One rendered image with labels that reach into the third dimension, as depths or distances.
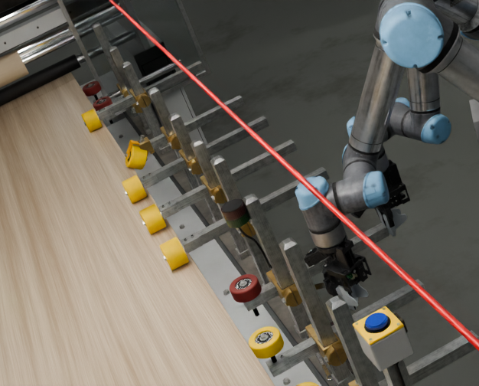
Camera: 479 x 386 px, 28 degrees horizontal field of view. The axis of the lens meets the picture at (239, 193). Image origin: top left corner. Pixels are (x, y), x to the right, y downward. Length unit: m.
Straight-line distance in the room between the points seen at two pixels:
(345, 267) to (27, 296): 1.15
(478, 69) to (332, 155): 2.98
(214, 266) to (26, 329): 0.71
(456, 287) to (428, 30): 2.00
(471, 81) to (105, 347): 1.20
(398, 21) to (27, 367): 1.39
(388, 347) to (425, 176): 2.79
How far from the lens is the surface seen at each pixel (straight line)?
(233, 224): 2.37
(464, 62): 1.94
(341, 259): 2.16
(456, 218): 4.11
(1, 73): 4.54
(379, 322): 1.70
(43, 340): 2.73
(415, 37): 1.88
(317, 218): 2.10
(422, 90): 2.39
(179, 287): 2.64
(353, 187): 2.08
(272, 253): 2.45
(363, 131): 2.14
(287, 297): 2.49
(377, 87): 2.09
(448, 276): 3.81
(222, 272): 3.15
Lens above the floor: 2.28
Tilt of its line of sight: 28 degrees down
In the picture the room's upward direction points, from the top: 23 degrees counter-clockwise
